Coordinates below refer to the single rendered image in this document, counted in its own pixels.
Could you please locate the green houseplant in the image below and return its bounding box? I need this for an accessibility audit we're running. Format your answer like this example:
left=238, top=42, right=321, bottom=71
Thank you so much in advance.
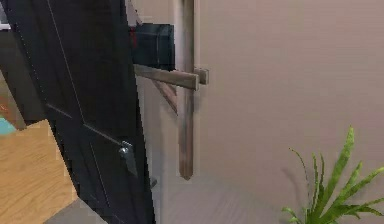
left=280, top=125, right=384, bottom=224

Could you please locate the brown wooden shelf stand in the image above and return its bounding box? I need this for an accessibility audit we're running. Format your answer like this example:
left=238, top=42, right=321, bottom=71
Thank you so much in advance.
left=133, top=0, right=210, bottom=181

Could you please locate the black box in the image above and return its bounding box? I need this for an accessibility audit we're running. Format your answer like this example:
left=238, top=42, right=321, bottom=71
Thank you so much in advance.
left=128, top=22, right=176, bottom=72

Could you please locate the black room door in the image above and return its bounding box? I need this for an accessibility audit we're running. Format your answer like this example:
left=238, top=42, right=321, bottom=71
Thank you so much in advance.
left=0, top=0, right=156, bottom=224

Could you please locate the silver door handle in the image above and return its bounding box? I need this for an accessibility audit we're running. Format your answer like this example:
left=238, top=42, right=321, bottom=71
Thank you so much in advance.
left=118, top=140, right=139, bottom=178

